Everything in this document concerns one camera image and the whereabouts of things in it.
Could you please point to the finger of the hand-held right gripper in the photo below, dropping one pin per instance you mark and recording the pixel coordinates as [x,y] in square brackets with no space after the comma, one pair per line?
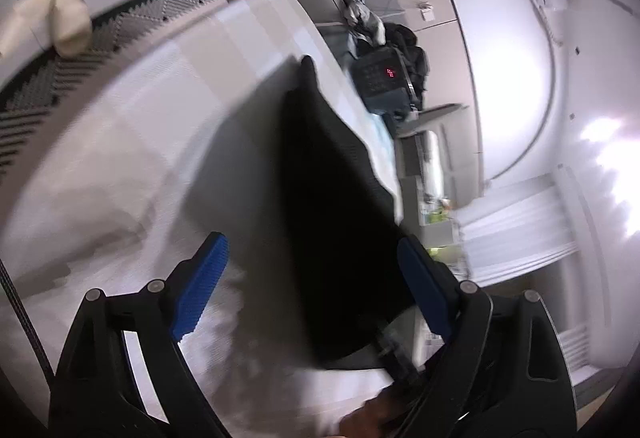
[396,353]

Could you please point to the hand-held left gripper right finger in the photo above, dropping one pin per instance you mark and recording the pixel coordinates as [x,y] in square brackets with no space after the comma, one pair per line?
[425,288]

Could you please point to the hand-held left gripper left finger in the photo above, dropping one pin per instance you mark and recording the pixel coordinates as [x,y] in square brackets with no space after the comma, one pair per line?
[200,288]

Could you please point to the black shirt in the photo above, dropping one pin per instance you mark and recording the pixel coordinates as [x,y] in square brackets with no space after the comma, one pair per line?
[330,218]

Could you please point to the person's right hand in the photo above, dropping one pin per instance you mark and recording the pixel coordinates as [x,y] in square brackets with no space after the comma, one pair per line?
[370,418]

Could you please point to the green plastic bag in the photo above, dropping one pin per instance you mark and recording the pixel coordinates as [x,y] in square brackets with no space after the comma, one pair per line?
[437,213]

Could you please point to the white curtain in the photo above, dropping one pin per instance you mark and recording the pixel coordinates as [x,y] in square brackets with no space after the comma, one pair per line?
[515,228]

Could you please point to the beige padded headboard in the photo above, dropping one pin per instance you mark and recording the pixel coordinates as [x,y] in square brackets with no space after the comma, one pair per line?
[450,142]

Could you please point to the bed with plaid sheet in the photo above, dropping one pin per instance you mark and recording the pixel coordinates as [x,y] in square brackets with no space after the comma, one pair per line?
[125,142]

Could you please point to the dark electric pressure cooker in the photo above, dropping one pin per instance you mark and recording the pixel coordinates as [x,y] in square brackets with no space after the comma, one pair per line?
[382,82]

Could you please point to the black and white striped rug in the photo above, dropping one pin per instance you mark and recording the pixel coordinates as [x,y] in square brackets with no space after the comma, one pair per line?
[60,82]

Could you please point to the beige slipper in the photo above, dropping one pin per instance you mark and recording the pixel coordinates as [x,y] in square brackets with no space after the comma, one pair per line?
[25,17]
[70,17]

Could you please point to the white wall socket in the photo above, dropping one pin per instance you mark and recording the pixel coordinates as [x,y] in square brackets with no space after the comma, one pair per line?
[426,11]

